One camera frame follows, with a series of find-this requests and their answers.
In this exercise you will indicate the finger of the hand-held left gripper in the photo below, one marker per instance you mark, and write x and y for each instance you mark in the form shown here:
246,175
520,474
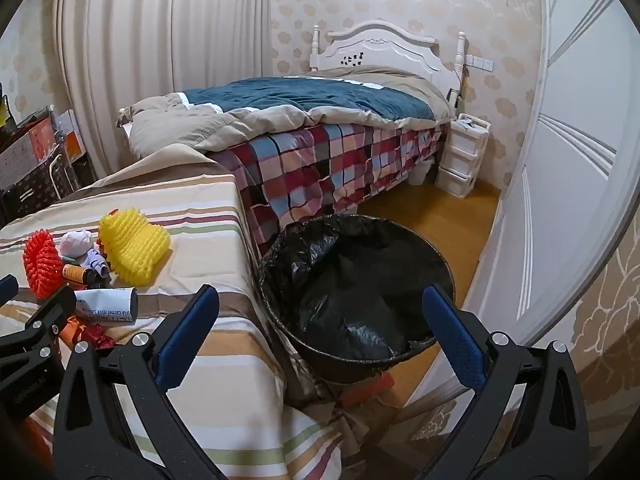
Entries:
47,317
7,287

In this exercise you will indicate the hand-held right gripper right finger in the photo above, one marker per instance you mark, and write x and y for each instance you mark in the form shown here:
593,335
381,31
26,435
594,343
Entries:
457,332

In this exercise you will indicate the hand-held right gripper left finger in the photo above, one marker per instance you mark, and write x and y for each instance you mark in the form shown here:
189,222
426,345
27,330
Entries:
182,330

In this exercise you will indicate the orange wrapper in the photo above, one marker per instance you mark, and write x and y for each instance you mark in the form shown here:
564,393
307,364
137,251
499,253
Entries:
70,332

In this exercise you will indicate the red spiky foam net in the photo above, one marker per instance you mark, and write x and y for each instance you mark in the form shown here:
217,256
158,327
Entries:
42,265

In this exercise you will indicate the orange label dark bottle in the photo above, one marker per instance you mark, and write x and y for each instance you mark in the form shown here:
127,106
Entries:
77,275

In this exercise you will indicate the red wrapper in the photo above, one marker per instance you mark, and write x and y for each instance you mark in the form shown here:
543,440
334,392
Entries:
97,336

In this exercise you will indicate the white packet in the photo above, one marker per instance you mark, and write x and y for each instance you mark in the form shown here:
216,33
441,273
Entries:
107,305

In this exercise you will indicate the purple paper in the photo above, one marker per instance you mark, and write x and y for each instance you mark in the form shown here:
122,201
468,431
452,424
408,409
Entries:
96,262

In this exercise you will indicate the white paper ball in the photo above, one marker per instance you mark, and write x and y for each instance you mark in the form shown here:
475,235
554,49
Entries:
76,242

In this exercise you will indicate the yellow spiky foam net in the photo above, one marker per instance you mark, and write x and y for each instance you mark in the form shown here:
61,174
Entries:
132,247

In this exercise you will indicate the black lined waste bin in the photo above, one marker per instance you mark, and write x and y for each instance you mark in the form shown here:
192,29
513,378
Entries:
350,290

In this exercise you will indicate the cart with cardboard boxes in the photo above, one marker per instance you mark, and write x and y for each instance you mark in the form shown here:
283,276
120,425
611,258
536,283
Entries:
35,195

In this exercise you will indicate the orange box under bin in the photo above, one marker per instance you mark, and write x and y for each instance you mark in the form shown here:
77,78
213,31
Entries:
367,392

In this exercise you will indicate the brown cardboard box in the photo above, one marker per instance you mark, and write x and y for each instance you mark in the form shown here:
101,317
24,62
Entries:
22,152

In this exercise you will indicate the small white bin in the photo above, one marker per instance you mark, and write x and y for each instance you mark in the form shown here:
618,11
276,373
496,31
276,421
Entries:
421,172

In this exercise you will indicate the white and orange box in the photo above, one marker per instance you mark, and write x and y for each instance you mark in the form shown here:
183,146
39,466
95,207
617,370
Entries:
70,132

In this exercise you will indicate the white plastic drawer unit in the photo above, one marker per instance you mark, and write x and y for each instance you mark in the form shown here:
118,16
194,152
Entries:
462,157

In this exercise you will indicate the white door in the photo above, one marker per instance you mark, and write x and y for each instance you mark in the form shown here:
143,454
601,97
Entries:
555,160

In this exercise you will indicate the checked bed sheet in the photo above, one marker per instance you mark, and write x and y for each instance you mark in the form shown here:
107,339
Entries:
320,165

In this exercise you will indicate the teal and beige duvet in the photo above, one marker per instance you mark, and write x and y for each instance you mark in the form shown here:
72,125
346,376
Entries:
310,97

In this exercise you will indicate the beige curtain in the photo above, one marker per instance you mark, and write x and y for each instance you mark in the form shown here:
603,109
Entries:
165,50

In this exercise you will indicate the white bed headboard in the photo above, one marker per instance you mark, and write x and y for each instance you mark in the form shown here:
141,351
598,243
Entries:
385,50

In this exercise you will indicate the white wall switch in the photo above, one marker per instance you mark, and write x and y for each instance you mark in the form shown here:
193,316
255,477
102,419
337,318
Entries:
481,63

